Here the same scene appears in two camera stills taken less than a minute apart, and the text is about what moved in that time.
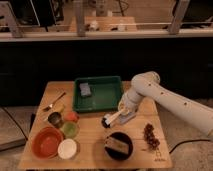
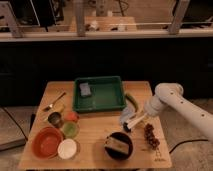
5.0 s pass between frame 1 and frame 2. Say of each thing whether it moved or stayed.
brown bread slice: stayed
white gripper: moved
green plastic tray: stayed
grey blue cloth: stayed
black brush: moved
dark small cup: stayed
